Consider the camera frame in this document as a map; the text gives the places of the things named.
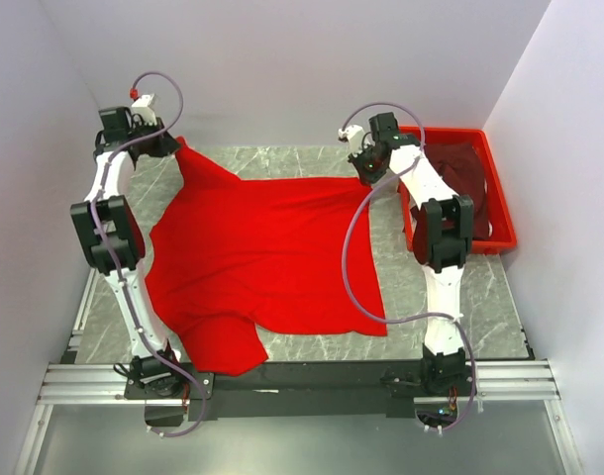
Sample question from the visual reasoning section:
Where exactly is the red plastic bin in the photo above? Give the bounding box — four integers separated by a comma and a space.
425, 127, 517, 254

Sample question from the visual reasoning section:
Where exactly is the red t shirt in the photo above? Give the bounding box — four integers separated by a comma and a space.
146, 145, 387, 376

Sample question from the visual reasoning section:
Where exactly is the dark maroon t shirt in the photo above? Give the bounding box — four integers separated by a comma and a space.
425, 142, 491, 240

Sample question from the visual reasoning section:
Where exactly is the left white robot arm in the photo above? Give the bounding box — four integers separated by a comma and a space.
70, 103, 186, 397

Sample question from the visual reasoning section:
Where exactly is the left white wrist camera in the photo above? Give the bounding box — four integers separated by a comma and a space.
129, 87, 158, 127

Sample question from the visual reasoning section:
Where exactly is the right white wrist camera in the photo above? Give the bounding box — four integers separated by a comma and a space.
338, 125, 365, 152

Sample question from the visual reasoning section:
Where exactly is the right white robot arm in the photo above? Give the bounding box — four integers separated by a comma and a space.
338, 113, 473, 392

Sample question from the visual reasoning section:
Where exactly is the aluminium frame rail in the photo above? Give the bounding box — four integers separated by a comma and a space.
37, 360, 559, 406

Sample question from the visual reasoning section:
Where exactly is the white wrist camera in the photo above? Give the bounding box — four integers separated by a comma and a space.
338, 125, 365, 152
129, 87, 158, 127

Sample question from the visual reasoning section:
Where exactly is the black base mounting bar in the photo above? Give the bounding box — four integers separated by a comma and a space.
113, 357, 475, 428

